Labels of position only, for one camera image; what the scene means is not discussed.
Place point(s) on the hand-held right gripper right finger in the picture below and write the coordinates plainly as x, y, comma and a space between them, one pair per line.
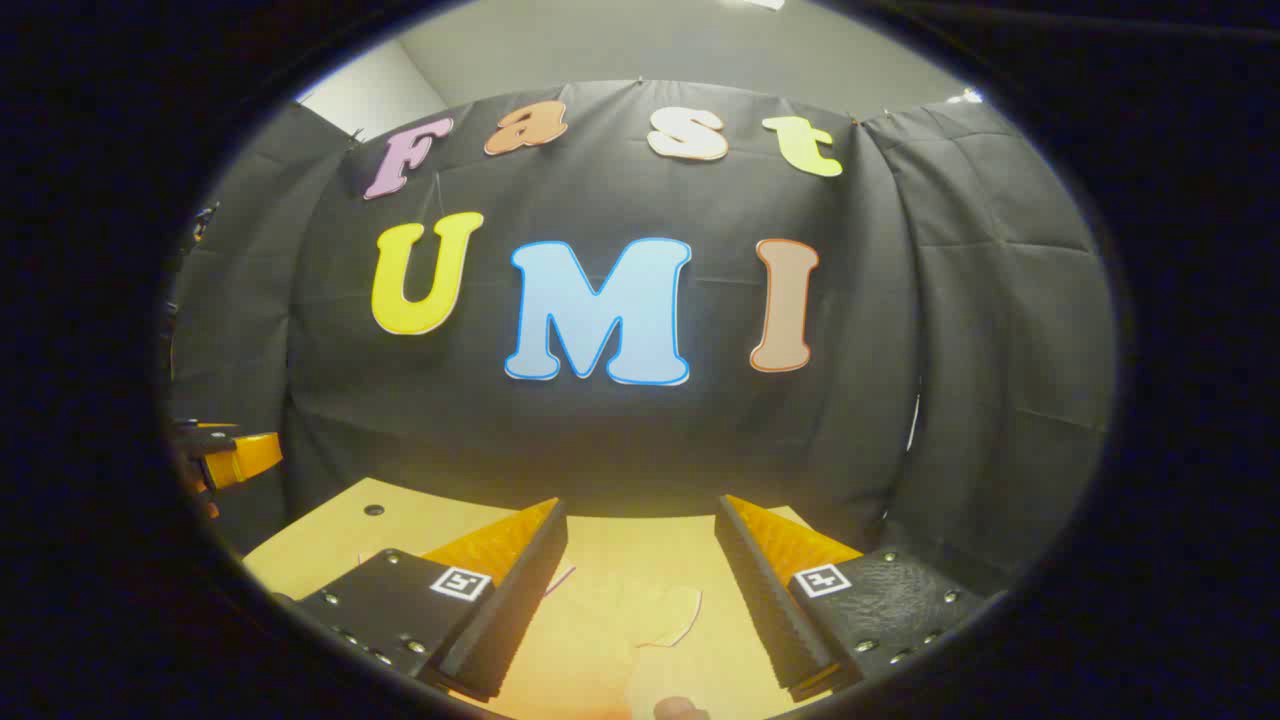
760, 590

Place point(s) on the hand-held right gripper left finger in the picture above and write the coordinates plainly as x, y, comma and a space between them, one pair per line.
520, 590

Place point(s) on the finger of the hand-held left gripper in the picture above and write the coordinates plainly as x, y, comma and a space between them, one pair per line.
245, 458

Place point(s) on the black backdrop cloth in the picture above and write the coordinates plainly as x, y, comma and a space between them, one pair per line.
650, 440

